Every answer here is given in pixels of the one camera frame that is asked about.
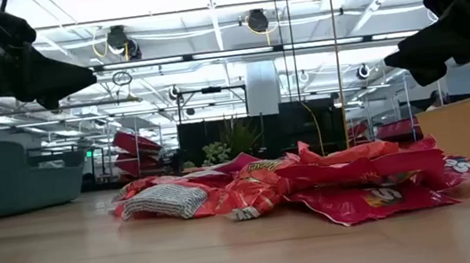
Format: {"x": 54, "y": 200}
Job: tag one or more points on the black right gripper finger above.
{"x": 428, "y": 74}
{"x": 431, "y": 46}

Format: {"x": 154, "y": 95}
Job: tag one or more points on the orange Reese's candy pack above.
{"x": 266, "y": 165}
{"x": 132, "y": 189}
{"x": 162, "y": 201}
{"x": 252, "y": 197}
{"x": 178, "y": 181}

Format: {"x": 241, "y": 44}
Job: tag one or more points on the person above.
{"x": 433, "y": 100}

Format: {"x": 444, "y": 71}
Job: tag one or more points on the red storage bin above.
{"x": 396, "y": 129}

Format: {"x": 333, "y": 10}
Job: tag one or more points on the stack of red storage bins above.
{"x": 135, "y": 143}

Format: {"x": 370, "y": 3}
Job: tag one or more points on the small black ceiling reel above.
{"x": 174, "y": 93}

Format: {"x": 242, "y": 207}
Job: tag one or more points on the white square column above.
{"x": 262, "y": 88}

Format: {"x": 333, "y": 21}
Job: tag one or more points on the small pineapple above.
{"x": 217, "y": 151}

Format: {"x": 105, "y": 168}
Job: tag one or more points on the long ceiling light bar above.
{"x": 230, "y": 53}

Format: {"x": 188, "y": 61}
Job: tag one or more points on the black partition wall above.
{"x": 293, "y": 133}

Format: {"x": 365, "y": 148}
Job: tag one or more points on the black gantry frame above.
{"x": 211, "y": 90}

